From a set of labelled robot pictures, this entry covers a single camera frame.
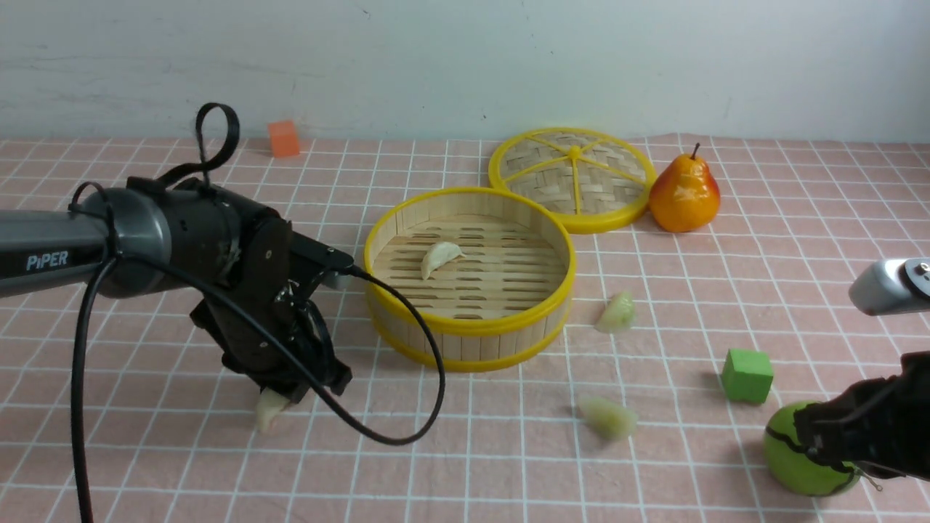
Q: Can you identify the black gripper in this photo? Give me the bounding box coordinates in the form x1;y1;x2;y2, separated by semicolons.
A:
190;191;353;404
794;374;929;481

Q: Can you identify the white dumpling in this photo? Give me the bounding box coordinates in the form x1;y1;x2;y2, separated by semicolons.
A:
254;387;291;434
421;241;465;281

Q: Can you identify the pale green dumpling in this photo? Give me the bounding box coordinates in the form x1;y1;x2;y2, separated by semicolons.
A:
594;291;637;334
578;397;639;441

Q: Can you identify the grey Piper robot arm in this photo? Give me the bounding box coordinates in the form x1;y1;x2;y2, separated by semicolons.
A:
1;179;353;403

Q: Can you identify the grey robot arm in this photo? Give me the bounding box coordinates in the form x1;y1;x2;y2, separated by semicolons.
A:
793;352;929;481

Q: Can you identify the yellow bamboo steamer tray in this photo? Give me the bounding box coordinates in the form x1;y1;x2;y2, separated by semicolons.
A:
363;187;577;372

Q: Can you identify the yellow woven steamer lid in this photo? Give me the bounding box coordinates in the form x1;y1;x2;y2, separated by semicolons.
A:
488;128;658;235

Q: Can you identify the green toy watermelon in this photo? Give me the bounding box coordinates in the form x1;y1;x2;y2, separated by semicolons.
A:
763;401;865;498

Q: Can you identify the green foam cube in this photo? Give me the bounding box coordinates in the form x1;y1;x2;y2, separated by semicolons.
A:
721;349;774;405

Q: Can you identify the pink checkered tablecloth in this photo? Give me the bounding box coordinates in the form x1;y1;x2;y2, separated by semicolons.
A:
1;134;928;522

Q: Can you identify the orange foam cube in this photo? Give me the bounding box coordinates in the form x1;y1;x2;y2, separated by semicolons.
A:
267;120;302;158

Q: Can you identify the orange toy pear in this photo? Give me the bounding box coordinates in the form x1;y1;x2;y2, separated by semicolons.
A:
649;143;721;234

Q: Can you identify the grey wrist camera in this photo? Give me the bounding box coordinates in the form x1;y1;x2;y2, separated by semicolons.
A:
288;232;355;297
848;258;929;317

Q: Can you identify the black cable loop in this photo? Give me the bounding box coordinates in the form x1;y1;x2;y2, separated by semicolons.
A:
149;102;240;191

